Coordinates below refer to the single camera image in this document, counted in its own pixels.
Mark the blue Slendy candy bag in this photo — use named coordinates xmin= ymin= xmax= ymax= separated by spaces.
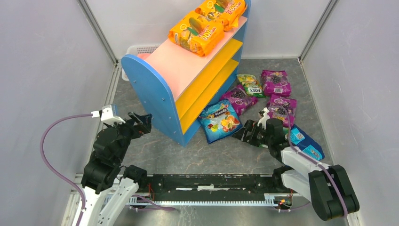
xmin=198 ymin=99 xmax=242 ymax=144

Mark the purple candy bag right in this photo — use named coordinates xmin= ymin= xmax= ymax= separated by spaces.
xmin=267 ymin=94 xmax=297 ymax=128

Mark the purple candy bag left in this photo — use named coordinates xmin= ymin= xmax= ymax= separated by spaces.
xmin=219 ymin=84 xmax=258 ymax=116

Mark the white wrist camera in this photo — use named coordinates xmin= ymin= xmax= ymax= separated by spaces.
xmin=91 ymin=104 xmax=126 ymax=126
xmin=257 ymin=107 xmax=270 ymax=129

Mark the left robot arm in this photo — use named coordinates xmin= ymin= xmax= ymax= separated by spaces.
xmin=75 ymin=106 xmax=152 ymax=226

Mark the purple candy bag top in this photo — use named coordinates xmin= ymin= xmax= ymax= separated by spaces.
xmin=261 ymin=70 xmax=292 ymax=97

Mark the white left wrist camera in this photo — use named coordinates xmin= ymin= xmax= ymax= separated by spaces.
xmin=91 ymin=104 xmax=126 ymax=126

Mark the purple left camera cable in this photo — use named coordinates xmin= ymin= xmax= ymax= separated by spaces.
xmin=39 ymin=113 xmax=94 ymax=226

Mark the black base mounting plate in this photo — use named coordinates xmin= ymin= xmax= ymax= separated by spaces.
xmin=138 ymin=174 xmax=292 ymax=202

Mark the orange candy bag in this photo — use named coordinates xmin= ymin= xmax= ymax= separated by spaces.
xmin=194 ymin=0 xmax=247 ymax=32
xmin=168 ymin=11 xmax=224 ymax=57

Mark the purple candy bag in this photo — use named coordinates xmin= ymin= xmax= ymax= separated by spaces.
xmin=219 ymin=84 xmax=258 ymax=116
xmin=261 ymin=70 xmax=292 ymax=97
xmin=267 ymin=94 xmax=297 ymax=128

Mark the white slotted cable duct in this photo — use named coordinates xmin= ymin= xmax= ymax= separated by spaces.
xmin=95 ymin=194 xmax=294 ymax=207

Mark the yellow green Fox's candy bag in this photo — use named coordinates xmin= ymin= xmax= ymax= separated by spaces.
xmin=237 ymin=74 xmax=265 ymax=98

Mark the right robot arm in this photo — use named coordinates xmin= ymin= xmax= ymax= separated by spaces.
xmin=233 ymin=119 xmax=360 ymax=221

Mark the blue pink yellow shelf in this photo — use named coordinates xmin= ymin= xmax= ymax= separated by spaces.
xmin=121 ymin=1 xmax=251 ymax=146

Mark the white plastic basket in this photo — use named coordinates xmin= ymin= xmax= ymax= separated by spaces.
xmin=120 ymin=44 xmax=160 ymax=81

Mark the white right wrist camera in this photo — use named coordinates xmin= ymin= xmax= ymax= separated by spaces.
xmin=257 ymin=107 xmax=270 ymax=129

